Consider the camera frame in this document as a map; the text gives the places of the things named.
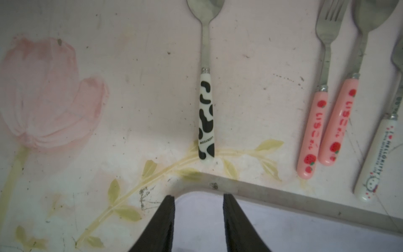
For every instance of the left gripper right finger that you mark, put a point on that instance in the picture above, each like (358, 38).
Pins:
(240, 234)

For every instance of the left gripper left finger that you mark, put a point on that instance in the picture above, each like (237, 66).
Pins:
(158, 235)

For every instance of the white hello kitty fork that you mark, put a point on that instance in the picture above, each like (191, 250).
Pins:
(370, 174)

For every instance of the cow pattern handle spoon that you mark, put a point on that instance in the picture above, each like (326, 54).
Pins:
(205, 11)

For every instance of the pink strawberry handle fork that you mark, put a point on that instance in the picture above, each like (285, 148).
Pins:
(327, 29)

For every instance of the pink strawberry handle spoon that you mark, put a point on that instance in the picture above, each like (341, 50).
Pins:
(368, 16)

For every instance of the lavender plastic tray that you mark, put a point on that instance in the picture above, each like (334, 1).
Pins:
(286, 222)

